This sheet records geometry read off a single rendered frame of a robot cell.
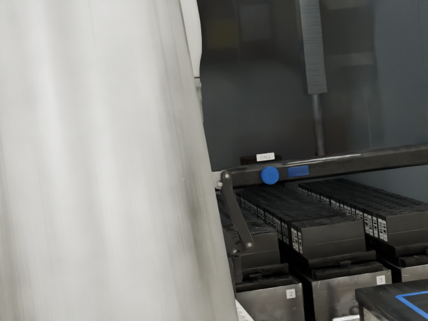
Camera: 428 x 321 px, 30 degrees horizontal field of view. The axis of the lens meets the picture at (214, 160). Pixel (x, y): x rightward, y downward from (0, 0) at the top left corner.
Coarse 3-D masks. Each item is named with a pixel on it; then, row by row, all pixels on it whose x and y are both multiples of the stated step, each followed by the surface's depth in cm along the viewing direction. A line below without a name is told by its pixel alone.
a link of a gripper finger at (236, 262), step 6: (240, 240) 96; (240, 246) 95; (228, 252) 96; (234, 258) 95; (234, 264) 95; (240, 264) 95; (234, 270) 95; (240, 270) 95; (234, 276) 95; (240, 276) 95
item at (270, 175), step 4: (264, 168) 132; (268, 168) 131; (272, 168) 131; (264, 172) 131; (268, 172) 131; (272, 172) 131; (276, 172) 132; (260, 176) 132; (264, 176) 131; (268, 176) 131; (272, 176) 131; (276, 176) 132; (264, 180) 131; (268, 180) 131; (272, 180) 132; (276, 180) 132
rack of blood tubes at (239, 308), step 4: (236, 304) 88; (240, 308) 87; (240, 312) 86; (244, 312) 85; (240, 316) 84; (244, 316) 84; (248, 316) 83; (240, 320) 82; (244, 320) 82; (248, 320) 82; (252, 320) 82
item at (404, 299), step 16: (368, 288) 116; (384, 288) 116; (400, 288) 115; (416, 288) 114; (368, 304) 111; (384, 304) 107; (400, 304) 107; (416, 304) 106; (368, 320) 115; (384, 320) 105; (400, 320) 100; (416, 320) 99
